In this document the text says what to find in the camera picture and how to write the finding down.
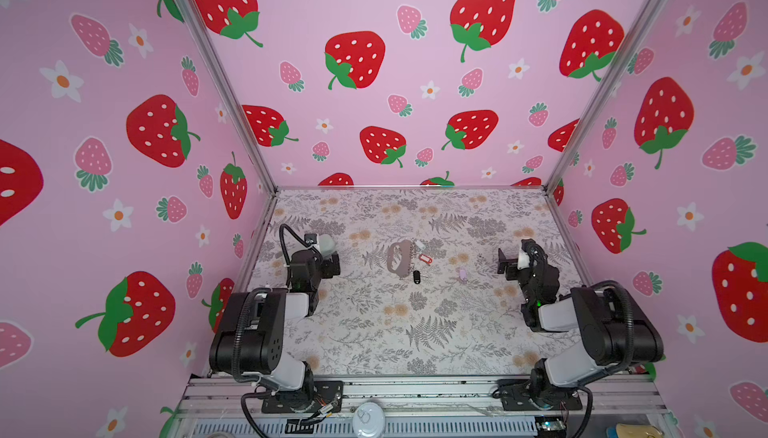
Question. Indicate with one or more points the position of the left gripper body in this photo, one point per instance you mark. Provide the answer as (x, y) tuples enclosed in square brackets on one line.
[(330, 264)]

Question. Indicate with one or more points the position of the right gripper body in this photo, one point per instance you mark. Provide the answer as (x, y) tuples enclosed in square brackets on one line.
[(519, 267)]

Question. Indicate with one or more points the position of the keyring with strap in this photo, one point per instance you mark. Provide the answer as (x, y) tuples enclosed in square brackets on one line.
[(399, 258)]

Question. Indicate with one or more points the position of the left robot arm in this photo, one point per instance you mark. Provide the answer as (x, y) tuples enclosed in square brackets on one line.
[(248, 344)]

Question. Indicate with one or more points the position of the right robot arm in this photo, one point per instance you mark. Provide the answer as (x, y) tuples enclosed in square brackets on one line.
[(614, 334)]

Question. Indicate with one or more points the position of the small pink key cap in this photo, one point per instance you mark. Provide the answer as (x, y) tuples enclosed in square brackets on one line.
[(462, 274)]

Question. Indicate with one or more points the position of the white round knob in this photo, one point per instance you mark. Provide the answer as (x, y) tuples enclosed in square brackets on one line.
[(369, 421)]

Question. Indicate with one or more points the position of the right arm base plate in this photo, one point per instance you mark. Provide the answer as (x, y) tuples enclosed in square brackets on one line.
[(522, 395)]

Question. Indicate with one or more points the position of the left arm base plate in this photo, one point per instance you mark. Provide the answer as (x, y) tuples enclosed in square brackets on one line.
[(308, 399)]

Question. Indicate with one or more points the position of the aluminium front rail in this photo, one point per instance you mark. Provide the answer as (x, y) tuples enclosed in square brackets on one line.
[(219, 397)]

